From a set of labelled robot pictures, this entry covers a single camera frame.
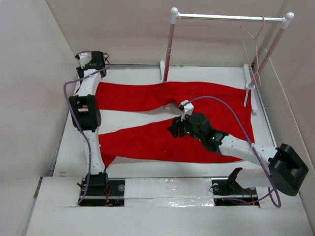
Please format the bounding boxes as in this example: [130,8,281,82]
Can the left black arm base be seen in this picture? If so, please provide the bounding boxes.
[77,178,126,207]

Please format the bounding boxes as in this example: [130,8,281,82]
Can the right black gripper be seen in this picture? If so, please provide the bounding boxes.
[167,111,204,143]

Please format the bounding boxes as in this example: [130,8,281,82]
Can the pink wire hanger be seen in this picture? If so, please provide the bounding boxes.
[239,15,265,89]

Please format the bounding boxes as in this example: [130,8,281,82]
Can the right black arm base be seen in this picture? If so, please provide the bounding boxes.
[209,168,259,206]

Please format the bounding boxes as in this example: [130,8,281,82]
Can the red trousers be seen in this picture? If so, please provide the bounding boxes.
[95,82,254,165]

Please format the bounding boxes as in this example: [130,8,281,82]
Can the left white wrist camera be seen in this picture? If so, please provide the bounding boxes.
[75,50,91,68]

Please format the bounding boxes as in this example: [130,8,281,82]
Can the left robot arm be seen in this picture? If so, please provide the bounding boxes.
[68,51,110,196]

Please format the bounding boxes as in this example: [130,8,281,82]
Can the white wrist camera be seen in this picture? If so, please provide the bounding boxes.
[75,50,91,68]
[178,100,194,121]

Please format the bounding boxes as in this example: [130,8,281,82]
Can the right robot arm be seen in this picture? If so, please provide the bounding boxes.
[168,113,309,196]

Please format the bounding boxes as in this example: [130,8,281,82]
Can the white clothes rack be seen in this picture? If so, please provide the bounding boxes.
[158,7,295,116]

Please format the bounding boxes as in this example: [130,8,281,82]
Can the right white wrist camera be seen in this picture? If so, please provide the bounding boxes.
[178,100,194,121]

